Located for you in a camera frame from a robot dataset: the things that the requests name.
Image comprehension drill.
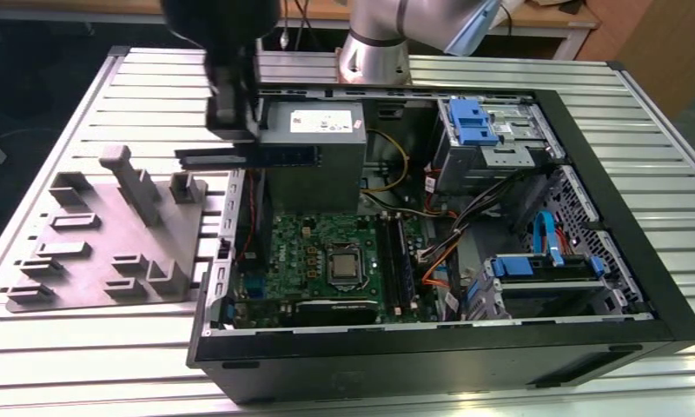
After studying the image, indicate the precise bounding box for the grey power supply unit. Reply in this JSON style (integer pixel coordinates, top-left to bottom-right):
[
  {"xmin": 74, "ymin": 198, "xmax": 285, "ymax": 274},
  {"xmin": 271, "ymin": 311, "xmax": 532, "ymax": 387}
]
[{"xmin": 263, "ymin": 100, "xmax": 366, "ymax": 214}]

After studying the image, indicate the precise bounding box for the blue flat wire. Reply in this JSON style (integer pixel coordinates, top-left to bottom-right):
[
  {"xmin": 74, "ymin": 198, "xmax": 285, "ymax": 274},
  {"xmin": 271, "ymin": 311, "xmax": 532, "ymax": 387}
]
[{"xmin": 533, "ymin": 210, "xmax": 568, "ymax": 267}]

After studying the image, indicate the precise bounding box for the white power supply label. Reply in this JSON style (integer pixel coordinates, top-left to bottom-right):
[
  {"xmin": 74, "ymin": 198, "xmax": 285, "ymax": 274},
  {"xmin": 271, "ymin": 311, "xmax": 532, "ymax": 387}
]
[{"xmin": 289, "ymin": 109, "xmax": 357, "ymax": 135}]

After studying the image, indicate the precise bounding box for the black PC case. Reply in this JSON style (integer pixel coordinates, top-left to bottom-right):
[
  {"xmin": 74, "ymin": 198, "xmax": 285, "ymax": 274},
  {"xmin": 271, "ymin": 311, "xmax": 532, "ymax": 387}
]
[{"xmin": 185, "ymin": 84, "xmax": 695, "ymax": 405}]

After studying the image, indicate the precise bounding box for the green RAM stick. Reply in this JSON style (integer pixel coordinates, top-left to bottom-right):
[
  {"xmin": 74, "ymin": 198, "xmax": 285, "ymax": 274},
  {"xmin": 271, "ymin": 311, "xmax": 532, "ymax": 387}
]
[{"xmin": 177, "ymin": 145, "xmax": 325, "ymax": 169}]

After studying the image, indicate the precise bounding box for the wooden desk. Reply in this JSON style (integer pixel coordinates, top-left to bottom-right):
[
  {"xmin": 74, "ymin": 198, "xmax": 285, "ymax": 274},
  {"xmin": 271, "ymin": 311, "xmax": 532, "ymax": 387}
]
[{"xmin": 0, "ymin": 0, "xmax": 604, "ymax": 62}]

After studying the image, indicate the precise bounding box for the black graphics card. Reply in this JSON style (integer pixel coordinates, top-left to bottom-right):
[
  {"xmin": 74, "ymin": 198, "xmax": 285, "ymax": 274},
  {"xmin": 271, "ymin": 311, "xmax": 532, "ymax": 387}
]
[{"xmin": 293, "ymin": 297, "xmax": 378, "ymax": 327}]

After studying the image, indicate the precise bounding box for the hard disk in blue carrier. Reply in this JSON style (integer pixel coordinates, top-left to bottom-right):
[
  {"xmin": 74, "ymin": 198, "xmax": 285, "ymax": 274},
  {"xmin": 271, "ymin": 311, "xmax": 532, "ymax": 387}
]
[{"xmin": 486, "ymin": 254, "xmax": 608, "ymax": 283}]

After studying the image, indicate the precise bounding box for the grey metal drive cage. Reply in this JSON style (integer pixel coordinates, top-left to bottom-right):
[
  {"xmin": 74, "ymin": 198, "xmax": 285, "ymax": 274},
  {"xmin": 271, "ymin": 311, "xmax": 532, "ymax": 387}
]
[{"xmin": 434, "ymin": 97, "xmax": 561, "ymax": 196}]

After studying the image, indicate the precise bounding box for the grey parts rack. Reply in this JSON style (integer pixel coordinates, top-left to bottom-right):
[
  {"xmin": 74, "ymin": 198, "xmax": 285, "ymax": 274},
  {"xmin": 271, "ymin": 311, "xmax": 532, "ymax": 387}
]
[{"xmin": 0, "ymin": 145, "xmax": 210, "ymax": 314}]

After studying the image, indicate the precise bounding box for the blue plastic drive carrier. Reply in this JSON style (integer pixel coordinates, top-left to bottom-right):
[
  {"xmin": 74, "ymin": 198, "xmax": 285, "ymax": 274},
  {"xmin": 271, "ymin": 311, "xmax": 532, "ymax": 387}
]
[{"xmin": 449, "ymin": 98, "xmax": 500, "ymax": 147}]

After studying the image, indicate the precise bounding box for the black cable bundle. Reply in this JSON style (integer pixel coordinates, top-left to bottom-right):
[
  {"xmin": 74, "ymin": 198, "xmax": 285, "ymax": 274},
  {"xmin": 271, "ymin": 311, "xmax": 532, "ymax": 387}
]
[{"xmin": 422, "ymin": 167, "xmax": 558, "ymax": 261}]

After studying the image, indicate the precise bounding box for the wooden cabinet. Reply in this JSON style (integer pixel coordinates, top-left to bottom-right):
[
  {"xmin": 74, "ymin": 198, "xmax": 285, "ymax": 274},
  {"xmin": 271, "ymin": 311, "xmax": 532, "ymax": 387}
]
[{"xmin": 577, "ymin": 0, "xmax": 695, "ymax": 122}]

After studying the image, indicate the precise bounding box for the yellow wire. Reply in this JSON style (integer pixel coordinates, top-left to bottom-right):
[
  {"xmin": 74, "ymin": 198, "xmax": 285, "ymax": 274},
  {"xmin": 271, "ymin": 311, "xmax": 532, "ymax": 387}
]
[{"xmin": 363, "ymin": 129, "xmax": 412, "ymax": 193}]

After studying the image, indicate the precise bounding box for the grey disk bay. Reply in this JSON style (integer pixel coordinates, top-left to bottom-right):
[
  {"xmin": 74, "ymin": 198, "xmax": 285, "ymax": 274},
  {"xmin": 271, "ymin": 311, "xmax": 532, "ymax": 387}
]
[{"xmin": 469, "ymin": 255, "xmax": 621, "ymax": 322}]

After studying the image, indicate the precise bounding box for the silver CPU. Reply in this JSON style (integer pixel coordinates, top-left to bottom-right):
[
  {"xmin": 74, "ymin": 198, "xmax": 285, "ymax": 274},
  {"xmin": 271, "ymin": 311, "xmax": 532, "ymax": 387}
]
[{"xmin": 330, "ymin": 253, "xmax": 362, "ymax": 279}]

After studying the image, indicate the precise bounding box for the black CPU socket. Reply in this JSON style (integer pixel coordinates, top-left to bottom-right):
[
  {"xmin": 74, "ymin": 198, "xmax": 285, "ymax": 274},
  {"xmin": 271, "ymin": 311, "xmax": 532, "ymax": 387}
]
[{"xmin": 322, "ymin": 241, "xmax": 372, "ymax": 291}]

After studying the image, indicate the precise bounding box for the orange wire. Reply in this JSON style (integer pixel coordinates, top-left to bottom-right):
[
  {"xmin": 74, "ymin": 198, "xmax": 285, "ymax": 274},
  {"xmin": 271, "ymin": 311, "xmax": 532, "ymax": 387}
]
[{"xmin": 420, "ymin": 254, "xmax": 462, "ymax": 290}]

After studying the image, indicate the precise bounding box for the green motherboard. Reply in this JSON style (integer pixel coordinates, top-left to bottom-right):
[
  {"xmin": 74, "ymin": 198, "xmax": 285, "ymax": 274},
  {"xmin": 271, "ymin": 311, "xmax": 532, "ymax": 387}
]
[{"xmin": 234, "ymin": 212, "xmax": 460, "ymax": 327}]

